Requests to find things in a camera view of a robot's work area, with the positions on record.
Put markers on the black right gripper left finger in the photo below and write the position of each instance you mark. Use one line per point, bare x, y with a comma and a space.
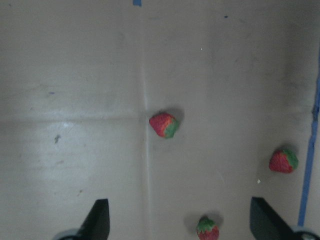
96, 225

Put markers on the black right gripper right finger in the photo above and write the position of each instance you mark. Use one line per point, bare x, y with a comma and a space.
266, 224

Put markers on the strawberry grasped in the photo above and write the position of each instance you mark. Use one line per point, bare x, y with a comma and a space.
164, 124
207, 229

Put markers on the strawberry near blue tape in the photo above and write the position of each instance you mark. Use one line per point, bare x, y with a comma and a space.
283, 161

